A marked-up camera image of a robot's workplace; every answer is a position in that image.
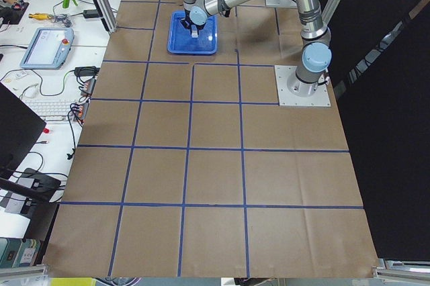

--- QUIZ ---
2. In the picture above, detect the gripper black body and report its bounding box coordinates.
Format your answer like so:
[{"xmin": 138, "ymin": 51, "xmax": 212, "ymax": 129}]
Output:
[{"xmin": 180, "ymin": 15, "xmax": 206, "ymax": 34}]

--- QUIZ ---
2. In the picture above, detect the teach pendant tablet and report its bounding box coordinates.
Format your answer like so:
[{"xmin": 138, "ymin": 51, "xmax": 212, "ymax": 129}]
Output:
[{"xmin": 19, "ymin": 28, "xmax": 75, "ymax": 69}]

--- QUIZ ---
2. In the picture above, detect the white keyboard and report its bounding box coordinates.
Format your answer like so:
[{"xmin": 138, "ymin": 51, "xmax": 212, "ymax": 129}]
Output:
[{"xmin": 24, "ymin": 100, "xmax": 83, "ymax": 122}]

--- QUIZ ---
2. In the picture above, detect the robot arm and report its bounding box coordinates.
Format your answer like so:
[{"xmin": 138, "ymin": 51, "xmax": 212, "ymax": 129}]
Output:
[{"xmin": 181, "ymin": 0, "xmax": 332, "ymax": 86}]

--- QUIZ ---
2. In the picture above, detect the yellow tool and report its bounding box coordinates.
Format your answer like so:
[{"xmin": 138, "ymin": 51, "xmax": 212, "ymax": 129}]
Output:
[{"xmin": 28, "ymin": 13, "xmax": 52, "ymax": 21}]

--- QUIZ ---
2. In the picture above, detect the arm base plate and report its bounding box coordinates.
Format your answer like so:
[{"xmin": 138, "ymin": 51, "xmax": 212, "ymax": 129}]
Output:
[{"xmin": 274, "ymin": 65, "xmax": 331, "ymax": 107}]

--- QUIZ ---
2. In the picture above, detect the black power adapter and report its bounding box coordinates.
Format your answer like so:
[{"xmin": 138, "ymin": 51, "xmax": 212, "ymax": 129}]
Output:
[{"xmin": 83, "ymin": 9, "xmax": 100, "ymax": 19}]

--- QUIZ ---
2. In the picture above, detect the black monitor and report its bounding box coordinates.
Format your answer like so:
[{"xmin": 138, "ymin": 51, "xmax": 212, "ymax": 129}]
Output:
[{"xmin": 1, "ymin": 85, "xmax": 60, "ymax": 202}]

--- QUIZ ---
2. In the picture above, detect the blue plastic tray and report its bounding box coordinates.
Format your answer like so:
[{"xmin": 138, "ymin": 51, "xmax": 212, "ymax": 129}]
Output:
[{"xmin": 167, "ymin": 11, "xmax": 218, "ymax": 56}]

